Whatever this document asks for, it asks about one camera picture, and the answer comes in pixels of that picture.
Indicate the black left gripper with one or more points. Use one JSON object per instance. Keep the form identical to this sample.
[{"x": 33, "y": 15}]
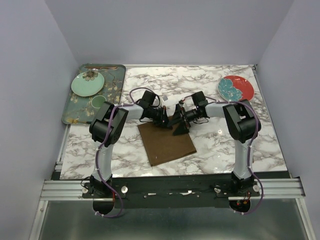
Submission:
[{"x": 163, "y": 120}]

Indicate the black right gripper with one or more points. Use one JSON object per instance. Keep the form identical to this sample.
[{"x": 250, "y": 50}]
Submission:
[{"x": 176, "y": 118}]

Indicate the brown fabric napkin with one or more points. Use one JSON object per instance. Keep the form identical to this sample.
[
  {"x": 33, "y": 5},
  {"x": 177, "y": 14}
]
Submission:
[{"x": 162, "y": 146}]

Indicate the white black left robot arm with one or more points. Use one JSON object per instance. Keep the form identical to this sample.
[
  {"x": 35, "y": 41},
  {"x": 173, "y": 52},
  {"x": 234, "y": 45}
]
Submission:
[{"x": 106, "y": 129}]

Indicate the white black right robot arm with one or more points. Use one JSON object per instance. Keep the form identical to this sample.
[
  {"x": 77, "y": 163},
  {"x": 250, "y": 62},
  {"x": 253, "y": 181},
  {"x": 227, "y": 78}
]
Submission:
[{"x": 243, "y": 126}]

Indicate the red and teal plate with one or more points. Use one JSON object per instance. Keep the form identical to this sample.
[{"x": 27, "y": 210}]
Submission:
[{"x": 235, "y": 88}]

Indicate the mint green cup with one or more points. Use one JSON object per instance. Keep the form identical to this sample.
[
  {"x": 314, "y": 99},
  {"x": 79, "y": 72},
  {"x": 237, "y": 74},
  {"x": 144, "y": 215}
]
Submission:
[{"x": 98, "y": 101}]

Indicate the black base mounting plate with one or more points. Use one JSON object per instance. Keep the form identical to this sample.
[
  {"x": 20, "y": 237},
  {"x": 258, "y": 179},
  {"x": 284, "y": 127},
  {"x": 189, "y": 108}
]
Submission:
[{"x": 113, "y": 196}]

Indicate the teal floral serving tray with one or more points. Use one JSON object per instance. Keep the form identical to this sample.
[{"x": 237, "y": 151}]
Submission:
[{"x": 80, "y": 108}]

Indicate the mint green floral plate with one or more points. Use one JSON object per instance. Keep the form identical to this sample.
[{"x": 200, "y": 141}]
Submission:
[{"x": 88, "y": 83}]

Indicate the copper spoon on tray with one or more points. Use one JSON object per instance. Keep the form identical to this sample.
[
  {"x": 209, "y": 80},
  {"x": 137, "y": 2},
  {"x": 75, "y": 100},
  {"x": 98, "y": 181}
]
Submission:
[{"x": 101, "y": 68}]

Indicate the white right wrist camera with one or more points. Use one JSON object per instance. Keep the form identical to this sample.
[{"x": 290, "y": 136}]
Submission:
[{"x": 182, "y": 105}]

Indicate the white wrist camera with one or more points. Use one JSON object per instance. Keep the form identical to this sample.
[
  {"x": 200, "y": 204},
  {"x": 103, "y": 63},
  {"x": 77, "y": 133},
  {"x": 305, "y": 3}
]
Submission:
[
  {"x": 182, "y": 105},
  {"x": 165, "y": 101}
]

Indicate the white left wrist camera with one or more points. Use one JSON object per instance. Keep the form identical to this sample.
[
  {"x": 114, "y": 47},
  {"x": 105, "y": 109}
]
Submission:
[{"x": 165, "y": 101}]

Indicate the gold fork green handle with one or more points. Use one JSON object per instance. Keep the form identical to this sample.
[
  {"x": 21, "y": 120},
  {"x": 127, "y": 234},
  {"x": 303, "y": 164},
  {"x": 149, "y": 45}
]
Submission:
[{"x": 76, "y": 121}]

